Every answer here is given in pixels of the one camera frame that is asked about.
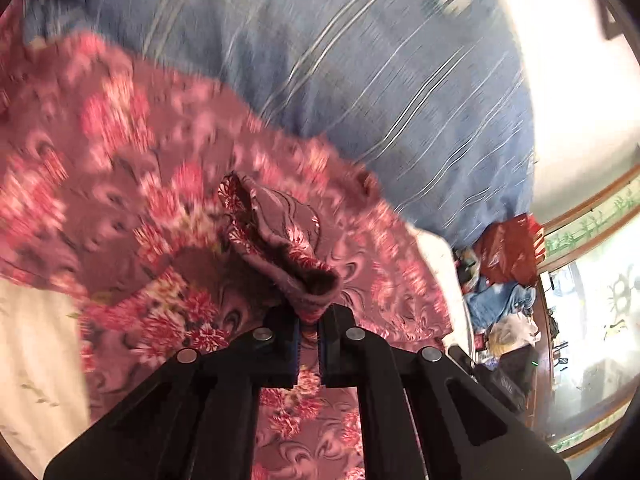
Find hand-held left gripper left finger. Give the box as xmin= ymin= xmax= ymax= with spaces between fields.
xmin=44 ymin=305 xmax=301 ymax=480

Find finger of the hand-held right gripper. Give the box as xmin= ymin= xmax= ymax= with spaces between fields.
xmin=446 ymin=344 xmax=482 ymax=378

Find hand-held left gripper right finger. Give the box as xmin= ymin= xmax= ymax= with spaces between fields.
xmin=319 ymin=304 xmax=572 ymax=480

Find pink floral garment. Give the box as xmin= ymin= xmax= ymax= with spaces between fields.
xmin=0 ymin=30 xmax=457 ymax=480

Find white plastic bag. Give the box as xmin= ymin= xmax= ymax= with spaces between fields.
xmin=486 ymin=312 xmax=542 ymax=357

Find blue denim cloth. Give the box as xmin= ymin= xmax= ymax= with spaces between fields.
xmin=464 ymin=279 xmax=537 ymax=332

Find wooden framed window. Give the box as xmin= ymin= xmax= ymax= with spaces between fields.
xmin=535 ymin=157 xmax=640 ymax=463

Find red plastic bag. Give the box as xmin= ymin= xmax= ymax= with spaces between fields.
xmin=474 ymin=213 xmax=547 ymax=287

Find cream leaf-print bed sheet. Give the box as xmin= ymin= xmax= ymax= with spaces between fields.
xmin=0 ymin=225 xmax=475 ymax=467

